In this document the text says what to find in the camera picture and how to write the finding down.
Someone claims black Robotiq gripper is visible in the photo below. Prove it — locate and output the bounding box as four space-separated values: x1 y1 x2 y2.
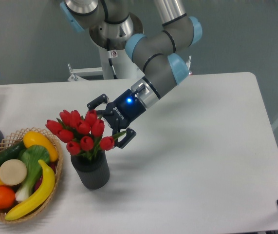
87 89 146 149

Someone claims red tulip bouquet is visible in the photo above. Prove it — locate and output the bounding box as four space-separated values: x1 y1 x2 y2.
46 110 126 163

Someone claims dark grey ribbed vase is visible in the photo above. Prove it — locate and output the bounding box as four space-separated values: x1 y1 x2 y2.
71 151 110 190

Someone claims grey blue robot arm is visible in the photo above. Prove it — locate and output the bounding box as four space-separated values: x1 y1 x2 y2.
60 0 202 148

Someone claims green bok choy toy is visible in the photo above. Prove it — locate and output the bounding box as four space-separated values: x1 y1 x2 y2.
15 145 50 203

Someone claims green cucumber toy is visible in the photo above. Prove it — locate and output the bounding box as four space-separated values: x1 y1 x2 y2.
0 141 26 166

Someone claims yellow plastic banana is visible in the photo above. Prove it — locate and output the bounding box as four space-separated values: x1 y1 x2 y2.
5 159 56 221

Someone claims beige round slice toy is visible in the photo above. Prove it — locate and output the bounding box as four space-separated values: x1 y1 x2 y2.
0 159 27 186

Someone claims orange plastic orange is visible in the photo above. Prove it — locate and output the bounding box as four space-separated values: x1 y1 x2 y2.
0 186 16 210

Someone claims woven wicker basket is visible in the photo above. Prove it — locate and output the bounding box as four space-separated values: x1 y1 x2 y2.
0 127 63 224

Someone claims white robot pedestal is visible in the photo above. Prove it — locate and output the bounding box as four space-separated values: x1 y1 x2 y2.
67 12 194 82

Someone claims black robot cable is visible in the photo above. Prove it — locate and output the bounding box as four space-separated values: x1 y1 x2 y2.
105 38 118 80

